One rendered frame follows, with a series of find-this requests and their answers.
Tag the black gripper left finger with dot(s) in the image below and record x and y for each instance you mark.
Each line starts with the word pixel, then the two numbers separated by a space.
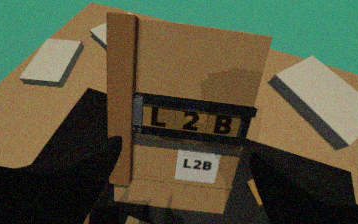
pixel 61 190

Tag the tan cardboard board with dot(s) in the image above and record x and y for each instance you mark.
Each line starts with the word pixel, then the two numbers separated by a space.
pixel 182 66

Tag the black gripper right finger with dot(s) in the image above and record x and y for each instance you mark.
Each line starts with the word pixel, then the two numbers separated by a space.
pixel 290 198

